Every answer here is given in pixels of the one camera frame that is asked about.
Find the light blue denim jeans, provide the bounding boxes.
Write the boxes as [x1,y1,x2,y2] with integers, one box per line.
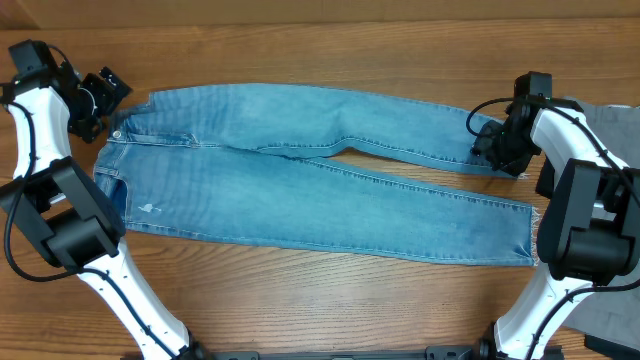
[94,84,538,266]

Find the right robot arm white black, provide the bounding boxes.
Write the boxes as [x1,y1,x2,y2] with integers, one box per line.
[464,71,639,360]

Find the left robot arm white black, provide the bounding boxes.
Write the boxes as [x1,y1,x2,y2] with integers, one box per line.
[1,39,211,360]

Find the black garment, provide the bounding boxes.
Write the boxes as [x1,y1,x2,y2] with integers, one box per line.
[535,159,555,199]

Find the grey folded garment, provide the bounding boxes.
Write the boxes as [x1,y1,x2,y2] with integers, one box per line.
[562,95,640,351]

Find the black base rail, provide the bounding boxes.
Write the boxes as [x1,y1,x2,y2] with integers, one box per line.
[211,346,473,360]

